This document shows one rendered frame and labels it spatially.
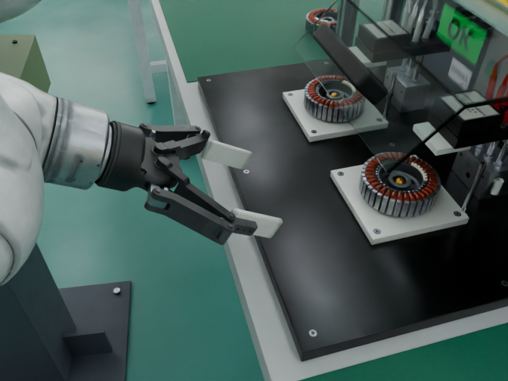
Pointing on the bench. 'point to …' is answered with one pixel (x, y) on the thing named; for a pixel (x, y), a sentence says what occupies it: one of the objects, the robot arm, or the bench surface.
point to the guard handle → (350, 65)
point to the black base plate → (348, 227)
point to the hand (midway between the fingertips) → (254, 190)
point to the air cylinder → (477, 154)
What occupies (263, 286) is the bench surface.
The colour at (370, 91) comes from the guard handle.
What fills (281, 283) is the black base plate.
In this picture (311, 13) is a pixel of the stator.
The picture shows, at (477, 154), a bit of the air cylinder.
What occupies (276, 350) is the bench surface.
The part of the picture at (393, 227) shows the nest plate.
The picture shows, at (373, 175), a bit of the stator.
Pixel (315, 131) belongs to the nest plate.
